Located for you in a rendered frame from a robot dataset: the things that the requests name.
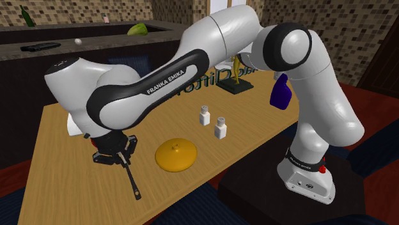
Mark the bright window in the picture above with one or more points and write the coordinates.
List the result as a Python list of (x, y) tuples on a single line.
[(219, 5)]

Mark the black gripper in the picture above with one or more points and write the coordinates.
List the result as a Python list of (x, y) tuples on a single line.
[(109, 142)]

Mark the wooden table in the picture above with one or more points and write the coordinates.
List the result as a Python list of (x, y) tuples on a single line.
[(78, 190)]

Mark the golden figure on dark base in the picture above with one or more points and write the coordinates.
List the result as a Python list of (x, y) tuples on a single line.
[(234, 87)]

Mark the dark robot stand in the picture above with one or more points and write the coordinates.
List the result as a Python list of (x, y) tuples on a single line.
[(249, 199)]

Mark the small pink bottle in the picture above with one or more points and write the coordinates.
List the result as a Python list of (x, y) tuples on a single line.
[(106, 19)]

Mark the green glass bottle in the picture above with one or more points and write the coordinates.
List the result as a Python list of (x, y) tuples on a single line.
[(27, 17)]

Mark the dark green lettering decoration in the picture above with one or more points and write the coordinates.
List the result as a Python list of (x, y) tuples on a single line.
[(194, 85)]

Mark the dark kitchen counter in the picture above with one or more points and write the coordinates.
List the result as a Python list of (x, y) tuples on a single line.
[(25, 90)]

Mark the yellow domed lid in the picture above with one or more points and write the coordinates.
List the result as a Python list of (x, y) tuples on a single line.
[(176, 155)]

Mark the black remote control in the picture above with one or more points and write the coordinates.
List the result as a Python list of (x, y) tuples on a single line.
[(40, 47)]

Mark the white shaker bottle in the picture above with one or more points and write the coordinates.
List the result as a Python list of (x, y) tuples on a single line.
[(220, 130), (204, 118)]

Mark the dark wooden door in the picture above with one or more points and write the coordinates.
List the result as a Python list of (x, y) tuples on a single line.
[(383, 62)]

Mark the dark blue chair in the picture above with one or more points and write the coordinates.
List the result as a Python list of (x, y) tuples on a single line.
[(196, 208), (377, 146), (9, 208), (134, 64)]

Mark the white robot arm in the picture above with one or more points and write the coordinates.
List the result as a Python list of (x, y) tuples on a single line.
[(321, 102)]

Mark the green lettuce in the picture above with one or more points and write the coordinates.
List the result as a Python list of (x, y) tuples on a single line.
[(137, 30)]

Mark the white egg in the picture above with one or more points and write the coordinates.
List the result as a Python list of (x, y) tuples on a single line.
[(78, 41)]

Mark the blue spray bottle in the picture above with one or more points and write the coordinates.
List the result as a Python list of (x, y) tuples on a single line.
[(280, 95)]

